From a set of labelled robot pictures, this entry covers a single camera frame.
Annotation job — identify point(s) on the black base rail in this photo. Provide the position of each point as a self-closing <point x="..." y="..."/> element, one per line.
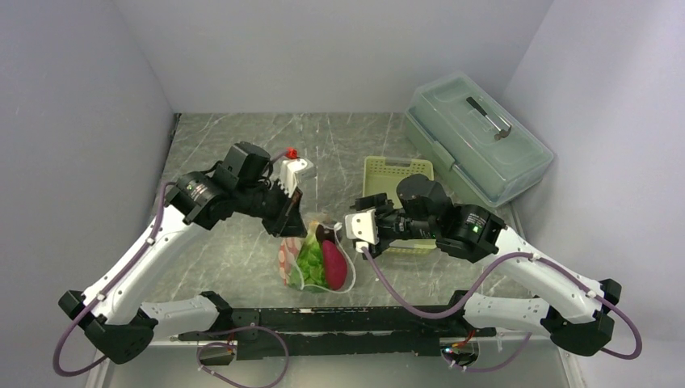
<point x="333" y="331"/>

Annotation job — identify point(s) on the clear dotted zip bag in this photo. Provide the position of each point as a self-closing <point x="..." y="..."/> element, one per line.
<point x="312" y="220"/>

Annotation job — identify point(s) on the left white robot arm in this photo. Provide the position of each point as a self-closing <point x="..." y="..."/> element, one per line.
<point x="114" y="313"/>

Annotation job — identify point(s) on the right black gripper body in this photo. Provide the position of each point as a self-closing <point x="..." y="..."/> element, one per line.
<point x="399" y="225"/>

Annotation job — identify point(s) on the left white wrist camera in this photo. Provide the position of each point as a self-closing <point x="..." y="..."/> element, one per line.
<point x="293" y="170"/>

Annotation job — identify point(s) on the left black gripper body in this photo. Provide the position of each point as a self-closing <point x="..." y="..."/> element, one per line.
<point x="271" y="204"/>

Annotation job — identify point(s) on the purple eggplant toy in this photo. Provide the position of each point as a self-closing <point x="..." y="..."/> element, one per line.
<point x="335" y="265"/>

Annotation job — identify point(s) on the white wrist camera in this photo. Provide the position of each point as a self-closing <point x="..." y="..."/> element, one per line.
<point x="293" y="170"/>
<point x="360" y="228"/>

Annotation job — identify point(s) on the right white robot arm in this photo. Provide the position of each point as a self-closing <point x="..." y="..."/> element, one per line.
<point x="574" y="311"/>

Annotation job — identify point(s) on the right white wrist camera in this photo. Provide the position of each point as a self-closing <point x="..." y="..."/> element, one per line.
<point x="360" y="228"/>

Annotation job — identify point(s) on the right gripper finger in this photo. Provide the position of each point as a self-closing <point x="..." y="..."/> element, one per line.
<point x="378" y="249"/>
<point x="379" y="202"/>

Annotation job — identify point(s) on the green cabbage toy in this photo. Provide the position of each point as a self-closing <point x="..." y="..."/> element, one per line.
<point x="310" y="261"/>

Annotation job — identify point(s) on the dark purple mangosteen toy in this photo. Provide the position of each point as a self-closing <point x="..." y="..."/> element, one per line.
<point x="325" y="233"/>

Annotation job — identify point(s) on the pale green plastic basket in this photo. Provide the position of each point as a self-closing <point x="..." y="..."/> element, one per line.
<point x="382" y="175"/>

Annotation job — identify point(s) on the clear lidded storage box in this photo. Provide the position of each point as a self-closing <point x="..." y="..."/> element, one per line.
<point x="460" y="143"/>

